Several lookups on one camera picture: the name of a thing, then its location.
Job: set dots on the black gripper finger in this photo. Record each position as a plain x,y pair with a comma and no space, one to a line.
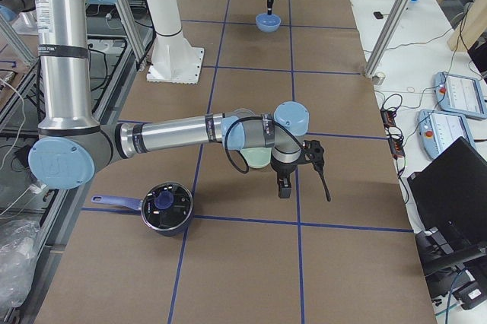
269,4
284,186

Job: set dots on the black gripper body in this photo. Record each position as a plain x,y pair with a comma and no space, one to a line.
281,169

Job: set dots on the blue bowl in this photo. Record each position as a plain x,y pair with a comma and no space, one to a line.
268,23

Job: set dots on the green bowl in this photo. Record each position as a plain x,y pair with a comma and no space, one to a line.
257,158

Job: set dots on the small black square device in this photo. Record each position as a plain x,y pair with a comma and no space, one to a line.
378,15

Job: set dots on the orange black usb hub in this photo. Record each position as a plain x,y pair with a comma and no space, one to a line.
395,135

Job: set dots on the dark blue saucepan with lid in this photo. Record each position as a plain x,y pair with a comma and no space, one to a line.
167,208

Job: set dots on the near blue teach pendant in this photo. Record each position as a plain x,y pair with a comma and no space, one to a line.
440,129

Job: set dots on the blue teach pendant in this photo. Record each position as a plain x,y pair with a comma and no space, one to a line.
460,94
440,129

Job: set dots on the black laptop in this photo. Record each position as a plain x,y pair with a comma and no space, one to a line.
452,190

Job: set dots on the far blue teach pendant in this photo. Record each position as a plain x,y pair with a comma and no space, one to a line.
460,94

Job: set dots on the crumpled clear plastic bag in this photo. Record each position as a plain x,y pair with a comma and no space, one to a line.
19,249

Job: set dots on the white camera stand post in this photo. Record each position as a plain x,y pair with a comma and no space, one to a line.
173,58

